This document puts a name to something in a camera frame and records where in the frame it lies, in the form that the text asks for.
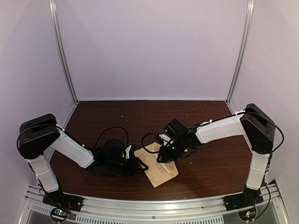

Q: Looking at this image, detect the cream letter paper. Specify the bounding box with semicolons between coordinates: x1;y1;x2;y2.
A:
152;149;170;174

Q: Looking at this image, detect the left aluminium frame post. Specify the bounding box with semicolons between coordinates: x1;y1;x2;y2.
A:
49;0;78;104

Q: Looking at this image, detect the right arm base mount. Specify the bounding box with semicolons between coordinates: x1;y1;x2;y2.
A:
223;193;263;211

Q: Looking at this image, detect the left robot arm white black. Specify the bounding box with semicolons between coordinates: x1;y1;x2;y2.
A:
16;114;149;207

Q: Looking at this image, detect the right aluminium frame post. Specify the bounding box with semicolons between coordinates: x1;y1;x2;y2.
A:
226;0;255;105

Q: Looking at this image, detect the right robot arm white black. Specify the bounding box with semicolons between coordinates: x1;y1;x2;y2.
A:
157;104;282;206

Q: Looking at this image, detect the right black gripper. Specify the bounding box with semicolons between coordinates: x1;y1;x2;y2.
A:
157;137;186;163

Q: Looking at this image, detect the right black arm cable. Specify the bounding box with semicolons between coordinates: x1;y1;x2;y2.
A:
141;133;164;154

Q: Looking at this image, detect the aluminium frame post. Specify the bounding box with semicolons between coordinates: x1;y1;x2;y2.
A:
49;0;78;104
226;0;255;105

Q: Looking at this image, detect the brown kraft envelope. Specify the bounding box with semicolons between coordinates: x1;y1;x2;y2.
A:
135;148;178;188

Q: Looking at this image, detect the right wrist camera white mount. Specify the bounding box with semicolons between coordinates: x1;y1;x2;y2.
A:
156;133;171;145

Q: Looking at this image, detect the left small circuit board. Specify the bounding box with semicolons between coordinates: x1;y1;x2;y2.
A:
50;208;70;223

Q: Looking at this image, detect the right small circuit board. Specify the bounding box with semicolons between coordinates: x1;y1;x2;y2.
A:
238;208;257;222

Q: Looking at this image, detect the front aluminium rail base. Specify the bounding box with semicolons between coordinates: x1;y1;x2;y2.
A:
16;183;291;224

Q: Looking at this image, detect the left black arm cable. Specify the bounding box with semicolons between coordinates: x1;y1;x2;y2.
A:
93;126;129;150

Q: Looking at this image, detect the small circuit board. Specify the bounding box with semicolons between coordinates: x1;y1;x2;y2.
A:
238;208;257;222
50;208;70;223

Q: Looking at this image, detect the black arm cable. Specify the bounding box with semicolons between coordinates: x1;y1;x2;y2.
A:
141;133;164;154
93;126;129;150

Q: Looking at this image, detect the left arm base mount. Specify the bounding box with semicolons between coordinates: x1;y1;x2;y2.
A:
43;194;83;212

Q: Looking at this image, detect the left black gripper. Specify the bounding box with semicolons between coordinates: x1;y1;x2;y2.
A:
106;156;149;177

